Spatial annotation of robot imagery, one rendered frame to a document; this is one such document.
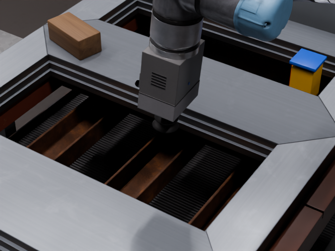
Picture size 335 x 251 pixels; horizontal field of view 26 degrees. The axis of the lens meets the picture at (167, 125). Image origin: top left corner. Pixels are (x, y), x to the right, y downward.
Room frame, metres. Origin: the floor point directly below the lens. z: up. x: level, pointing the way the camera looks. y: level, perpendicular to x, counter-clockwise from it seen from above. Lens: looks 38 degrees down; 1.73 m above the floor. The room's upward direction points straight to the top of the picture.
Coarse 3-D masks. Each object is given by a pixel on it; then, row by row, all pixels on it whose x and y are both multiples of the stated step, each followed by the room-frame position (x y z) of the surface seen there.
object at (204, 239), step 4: (204, 236) 0.81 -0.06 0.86; (200, 240) 0.80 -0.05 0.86; (204, 240) 0.80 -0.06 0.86; (208, 240) 0.80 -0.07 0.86; (196, 244) 0.79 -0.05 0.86; (200, 244) 0.79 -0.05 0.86; (204, 244) 0.79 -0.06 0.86; (208, 244) 0.79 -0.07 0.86; (192, 248) 0.78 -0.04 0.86; (196, 248) 0.78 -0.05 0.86; (200, 248) 0.78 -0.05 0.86; (204, 248) 0.78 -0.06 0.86; (208, 248) 0.78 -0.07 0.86
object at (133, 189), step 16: (160, 144) 1.24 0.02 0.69; (176, 144) 1.25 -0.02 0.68; (192, 144) 1.21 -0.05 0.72; (144, 160) 1.18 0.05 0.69; (160, 160) 1.20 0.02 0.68; (176, 160) 1.15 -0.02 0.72; (112, 176) 1.10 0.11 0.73; (128, 176) 1.13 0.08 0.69; (144, 176) 1.14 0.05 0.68; (160, 176) 1.10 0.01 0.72; (128, 192) 1.09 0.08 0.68; (144, 192) 1.05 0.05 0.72
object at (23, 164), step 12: (12, 156) 1.00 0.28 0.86; (24, 156) 1.00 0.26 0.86; (36, 156) 1.00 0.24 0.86; (0, 168) 0.97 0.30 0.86; (12, 168) 0.97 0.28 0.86; (24, 168) 0.97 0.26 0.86; (36, 168) 0.97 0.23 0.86; (0, 180) 0.94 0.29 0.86; (12, 180) 0.94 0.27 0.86; (24, 180) 0.94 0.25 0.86; (0, 192) 0.91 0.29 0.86; (12, 192) 0.91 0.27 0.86
